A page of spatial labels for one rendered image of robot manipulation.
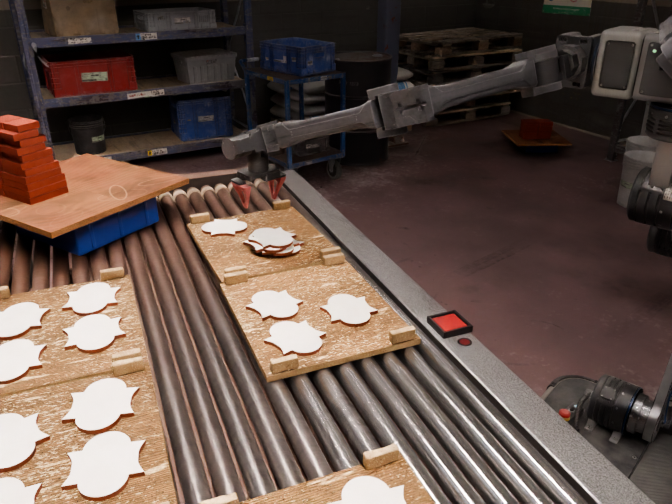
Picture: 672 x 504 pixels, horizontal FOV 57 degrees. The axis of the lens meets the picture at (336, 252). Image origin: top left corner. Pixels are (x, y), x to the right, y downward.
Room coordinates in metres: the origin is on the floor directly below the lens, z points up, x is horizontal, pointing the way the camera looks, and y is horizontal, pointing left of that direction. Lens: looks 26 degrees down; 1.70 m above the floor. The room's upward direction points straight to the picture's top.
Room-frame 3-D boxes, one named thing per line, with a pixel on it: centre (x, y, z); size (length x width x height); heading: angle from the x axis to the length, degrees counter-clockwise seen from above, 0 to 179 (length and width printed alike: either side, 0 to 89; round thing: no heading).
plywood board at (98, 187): (1.79, 0.82, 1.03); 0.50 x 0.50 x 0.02; 58
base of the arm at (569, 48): (1.53, -0.55, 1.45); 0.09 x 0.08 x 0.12; 50
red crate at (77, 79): (5.23, 2.04, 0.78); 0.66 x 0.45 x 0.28; 120
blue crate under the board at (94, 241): (1.75, 0.76, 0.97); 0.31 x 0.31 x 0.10; 58
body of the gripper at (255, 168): (1.61, 0.21, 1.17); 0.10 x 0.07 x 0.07; 132
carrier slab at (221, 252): (1.63, 0.22, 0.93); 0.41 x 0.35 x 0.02; 25
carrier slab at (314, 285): (1.24, 0.06, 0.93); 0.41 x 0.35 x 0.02; 23
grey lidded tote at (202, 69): (5.69, 1.18, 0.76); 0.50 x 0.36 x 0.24; 126
